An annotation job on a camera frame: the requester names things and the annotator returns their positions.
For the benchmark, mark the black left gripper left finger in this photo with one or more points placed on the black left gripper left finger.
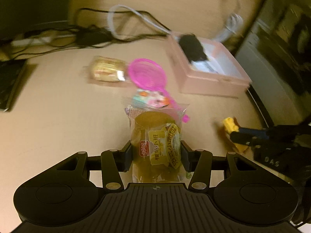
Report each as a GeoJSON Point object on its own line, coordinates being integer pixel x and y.
{"type": "Point", "coordinates": [114, 162]}

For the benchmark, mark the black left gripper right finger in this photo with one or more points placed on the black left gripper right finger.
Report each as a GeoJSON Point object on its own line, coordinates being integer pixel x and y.
{"type": "Point", "coordinates": [198, 162]}

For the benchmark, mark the brown small cake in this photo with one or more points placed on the brown small cake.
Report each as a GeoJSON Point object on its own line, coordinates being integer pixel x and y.
{"type": "Point", "coordinates": [156, 140]}

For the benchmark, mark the pale bread bun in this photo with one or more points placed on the pale bread bun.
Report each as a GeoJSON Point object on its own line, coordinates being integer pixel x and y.
{"type": "Point", "coordinates": [107, 71]}

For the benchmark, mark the black plush toy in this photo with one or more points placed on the black plush toy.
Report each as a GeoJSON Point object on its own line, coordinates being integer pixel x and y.
{"type": "Point", "coordinates": [192, 48]}

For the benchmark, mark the orange snack wrapper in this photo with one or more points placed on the orange snack wrapper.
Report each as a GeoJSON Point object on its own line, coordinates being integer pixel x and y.
{"type": "Point", "coordinates": [147, 99]}

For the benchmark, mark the pink open cardboard box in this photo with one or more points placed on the pink open cardboard box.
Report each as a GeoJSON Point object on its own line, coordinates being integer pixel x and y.
{"type": "Point", "coordinates": [220, 75]}

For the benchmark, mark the pink plastic toy strainer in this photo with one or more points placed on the pink plastic toy strainer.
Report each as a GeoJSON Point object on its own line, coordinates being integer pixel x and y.
{"type": "Point", "coordinates": [148, 75]}

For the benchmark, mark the black power adapter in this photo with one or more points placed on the black power adapter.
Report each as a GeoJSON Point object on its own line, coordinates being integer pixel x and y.
{"type": "Point", "coordinates": [90, 37]}

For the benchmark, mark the white power strip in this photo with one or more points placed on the white power strip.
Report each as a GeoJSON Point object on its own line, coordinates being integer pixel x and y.
{"type": "Point", "coordinates": [53, 40]}

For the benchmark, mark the black keyboard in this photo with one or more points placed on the black keyboard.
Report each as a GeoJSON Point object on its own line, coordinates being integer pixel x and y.
{"type": "Point", "coordinates": [14, 76]}

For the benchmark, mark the black computer monitor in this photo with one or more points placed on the black computer monitor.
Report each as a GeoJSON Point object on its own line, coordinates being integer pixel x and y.
{"type": "Point", "coordinates": [20, 16]}

